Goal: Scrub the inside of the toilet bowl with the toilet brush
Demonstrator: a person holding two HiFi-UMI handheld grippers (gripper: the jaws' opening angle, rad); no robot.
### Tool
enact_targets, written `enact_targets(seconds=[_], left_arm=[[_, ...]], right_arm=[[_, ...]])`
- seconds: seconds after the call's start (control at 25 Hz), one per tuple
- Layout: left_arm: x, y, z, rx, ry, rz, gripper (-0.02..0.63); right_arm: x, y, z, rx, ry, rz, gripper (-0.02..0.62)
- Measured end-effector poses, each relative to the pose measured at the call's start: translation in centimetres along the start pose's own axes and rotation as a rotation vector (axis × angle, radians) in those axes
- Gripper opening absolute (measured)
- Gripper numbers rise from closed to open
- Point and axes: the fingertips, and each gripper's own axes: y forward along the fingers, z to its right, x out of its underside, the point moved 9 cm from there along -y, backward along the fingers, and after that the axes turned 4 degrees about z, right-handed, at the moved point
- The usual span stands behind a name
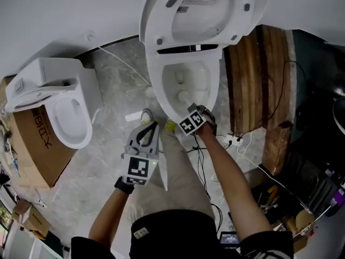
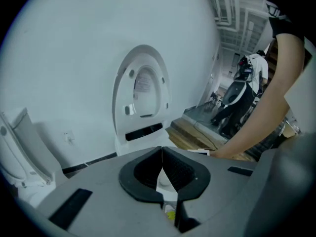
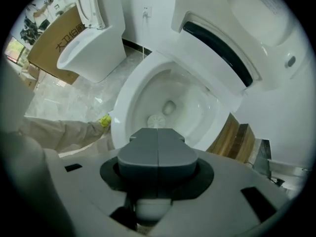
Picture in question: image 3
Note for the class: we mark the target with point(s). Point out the white toilet brush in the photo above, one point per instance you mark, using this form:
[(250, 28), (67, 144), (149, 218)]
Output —
[(156, 121)]

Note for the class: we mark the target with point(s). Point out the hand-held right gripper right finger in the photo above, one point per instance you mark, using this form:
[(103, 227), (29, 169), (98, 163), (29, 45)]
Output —
[(175, 157)]

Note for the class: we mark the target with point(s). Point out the person's beige trousers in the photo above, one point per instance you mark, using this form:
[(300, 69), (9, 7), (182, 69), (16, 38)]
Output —
[(61, 134)]

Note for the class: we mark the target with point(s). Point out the wooden plank platform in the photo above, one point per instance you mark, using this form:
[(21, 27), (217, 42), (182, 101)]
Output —
[(234, 139)]

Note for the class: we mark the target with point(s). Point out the pile of plumbing fittings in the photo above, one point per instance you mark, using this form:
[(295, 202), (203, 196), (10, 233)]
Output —
[(42, 11)]

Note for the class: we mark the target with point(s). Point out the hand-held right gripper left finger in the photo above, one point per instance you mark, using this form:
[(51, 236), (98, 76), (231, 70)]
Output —
[(140, 157)]

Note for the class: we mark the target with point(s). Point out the white wall outlet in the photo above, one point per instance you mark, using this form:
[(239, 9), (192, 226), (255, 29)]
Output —
[(147, 11)]

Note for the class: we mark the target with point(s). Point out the large brown cardboard box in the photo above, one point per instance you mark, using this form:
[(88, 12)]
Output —
[(49, 48)]

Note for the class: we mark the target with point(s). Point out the person's right shoe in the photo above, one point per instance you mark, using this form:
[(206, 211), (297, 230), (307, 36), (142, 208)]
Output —
[(105, 121)]

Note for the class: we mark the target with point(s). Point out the white toilet with tank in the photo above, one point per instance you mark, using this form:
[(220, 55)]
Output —
[(98, 53)]

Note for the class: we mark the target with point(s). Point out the white smart toilet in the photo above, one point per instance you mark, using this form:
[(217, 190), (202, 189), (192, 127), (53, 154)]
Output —
[(209, 58)]

